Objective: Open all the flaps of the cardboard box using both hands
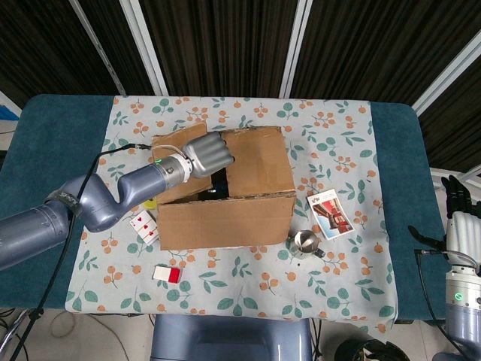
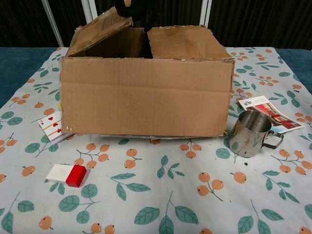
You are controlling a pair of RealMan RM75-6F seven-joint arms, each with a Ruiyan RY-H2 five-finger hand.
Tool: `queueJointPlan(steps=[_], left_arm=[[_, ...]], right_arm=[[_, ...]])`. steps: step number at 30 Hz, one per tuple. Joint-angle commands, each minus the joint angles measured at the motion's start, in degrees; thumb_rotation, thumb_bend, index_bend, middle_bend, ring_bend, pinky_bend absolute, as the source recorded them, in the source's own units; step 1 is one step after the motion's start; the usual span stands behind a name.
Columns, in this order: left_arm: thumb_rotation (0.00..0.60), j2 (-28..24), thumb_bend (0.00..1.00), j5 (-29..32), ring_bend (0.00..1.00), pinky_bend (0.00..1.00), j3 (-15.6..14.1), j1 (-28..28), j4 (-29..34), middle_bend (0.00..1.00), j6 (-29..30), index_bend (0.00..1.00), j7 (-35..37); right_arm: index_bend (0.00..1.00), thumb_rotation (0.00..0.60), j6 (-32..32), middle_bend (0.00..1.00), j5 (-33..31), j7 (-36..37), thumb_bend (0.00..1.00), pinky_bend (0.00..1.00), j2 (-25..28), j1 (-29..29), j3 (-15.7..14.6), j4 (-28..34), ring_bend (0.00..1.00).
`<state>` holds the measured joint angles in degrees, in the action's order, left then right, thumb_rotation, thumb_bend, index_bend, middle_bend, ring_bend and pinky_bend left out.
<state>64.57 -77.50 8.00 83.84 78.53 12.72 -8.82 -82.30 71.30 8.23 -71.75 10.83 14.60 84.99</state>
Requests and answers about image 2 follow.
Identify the white rectangular block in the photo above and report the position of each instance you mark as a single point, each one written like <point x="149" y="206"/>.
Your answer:
<point x="58" y="171"/>

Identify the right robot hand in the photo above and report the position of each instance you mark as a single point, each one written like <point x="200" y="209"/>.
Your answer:
<point x="136" y="12"/>

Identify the wide white frame post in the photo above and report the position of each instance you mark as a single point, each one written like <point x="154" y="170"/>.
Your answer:
<point x="90" y="9"/>
<point x="206" y="9"/>

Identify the red rectangular block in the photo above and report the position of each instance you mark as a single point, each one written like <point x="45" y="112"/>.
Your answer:
<point x="75" y="178"/>

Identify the floral print tablecloth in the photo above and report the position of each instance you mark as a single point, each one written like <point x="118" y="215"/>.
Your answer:
<point x="156" y="182"/>

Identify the brown cardboard box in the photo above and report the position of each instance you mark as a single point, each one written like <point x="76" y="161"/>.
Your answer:
<point x="146" y="97"/>

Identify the stainless steel gooseneck cup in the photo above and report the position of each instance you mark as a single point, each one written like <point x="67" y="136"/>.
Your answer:
<point x="248" y="136"/>

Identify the thin white frame post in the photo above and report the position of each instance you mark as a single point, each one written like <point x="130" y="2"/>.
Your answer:
<point x="52" y="23"/>

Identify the deck of playing cards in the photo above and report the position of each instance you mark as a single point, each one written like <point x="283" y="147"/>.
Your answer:
<point x="48" y="126"/>

